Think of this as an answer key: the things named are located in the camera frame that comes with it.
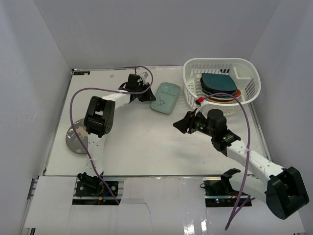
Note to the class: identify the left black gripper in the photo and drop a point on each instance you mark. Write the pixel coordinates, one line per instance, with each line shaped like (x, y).
(145, 95)

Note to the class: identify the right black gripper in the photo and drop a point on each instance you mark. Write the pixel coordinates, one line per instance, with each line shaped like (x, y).
(188, 122)

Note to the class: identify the light blue rectangular plate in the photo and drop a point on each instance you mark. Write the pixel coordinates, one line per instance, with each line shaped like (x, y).
(166, 95)

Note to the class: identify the orange woven round plate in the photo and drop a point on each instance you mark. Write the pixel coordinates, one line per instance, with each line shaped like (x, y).
(220, 101)

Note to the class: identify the teal scalloped round plate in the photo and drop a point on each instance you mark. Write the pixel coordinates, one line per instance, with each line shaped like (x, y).
(207, 93)

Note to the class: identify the dark teal square plate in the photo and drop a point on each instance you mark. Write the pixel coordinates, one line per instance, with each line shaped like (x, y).
(219, 82)

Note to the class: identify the red and teal wave plate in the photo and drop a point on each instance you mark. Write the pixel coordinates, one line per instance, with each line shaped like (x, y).
(225, 98)

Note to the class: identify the silver metallic round plate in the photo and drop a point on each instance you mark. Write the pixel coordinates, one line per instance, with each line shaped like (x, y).
(72, 140)

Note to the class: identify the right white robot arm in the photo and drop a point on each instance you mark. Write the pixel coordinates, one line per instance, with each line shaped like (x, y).
(281, 189)

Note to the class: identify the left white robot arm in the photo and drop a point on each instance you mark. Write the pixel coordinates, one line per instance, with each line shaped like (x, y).
(98, 122)

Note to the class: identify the white plastic dish bin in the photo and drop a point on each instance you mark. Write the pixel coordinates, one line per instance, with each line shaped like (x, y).
(242, 72)

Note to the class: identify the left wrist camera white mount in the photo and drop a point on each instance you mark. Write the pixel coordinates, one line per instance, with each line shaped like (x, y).
(144, 75)

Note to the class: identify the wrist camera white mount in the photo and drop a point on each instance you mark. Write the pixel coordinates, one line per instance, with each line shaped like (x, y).
(200, 103)
(144, 75)

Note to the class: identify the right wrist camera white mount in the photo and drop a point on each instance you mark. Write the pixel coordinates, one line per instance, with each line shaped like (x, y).
(200, 103)

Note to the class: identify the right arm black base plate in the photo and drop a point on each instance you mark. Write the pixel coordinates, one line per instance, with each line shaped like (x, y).
(218, 195)

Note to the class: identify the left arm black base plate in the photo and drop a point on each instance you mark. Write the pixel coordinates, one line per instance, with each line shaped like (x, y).
(86, 195)

